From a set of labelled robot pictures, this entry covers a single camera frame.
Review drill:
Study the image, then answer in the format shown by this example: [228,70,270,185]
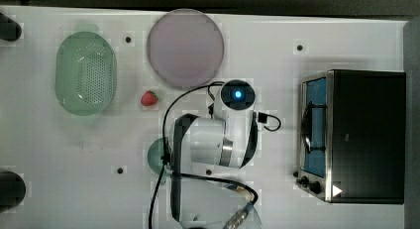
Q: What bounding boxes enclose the red toy strawberry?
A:
[140,90,158,107]

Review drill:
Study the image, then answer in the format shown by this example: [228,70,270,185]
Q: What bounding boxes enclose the round lilac plate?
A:
[147,9,224,88]

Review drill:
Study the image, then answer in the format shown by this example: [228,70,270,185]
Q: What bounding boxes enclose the black dome object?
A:
[0,14,22,42]

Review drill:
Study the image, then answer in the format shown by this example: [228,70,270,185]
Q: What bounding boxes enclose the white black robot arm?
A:
[168,79,258,229]

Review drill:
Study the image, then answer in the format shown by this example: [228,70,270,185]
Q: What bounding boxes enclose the black steel toaster oven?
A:
[293,69,406,204]

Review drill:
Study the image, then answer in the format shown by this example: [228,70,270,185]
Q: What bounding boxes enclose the green metal mug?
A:
[148,138,171,185]

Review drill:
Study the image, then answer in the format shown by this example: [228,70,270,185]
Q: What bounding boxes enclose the green perforated colander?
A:
[54,24,117,116]

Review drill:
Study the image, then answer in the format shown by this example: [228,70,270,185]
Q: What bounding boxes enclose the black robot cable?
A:
[148,80,282,229]

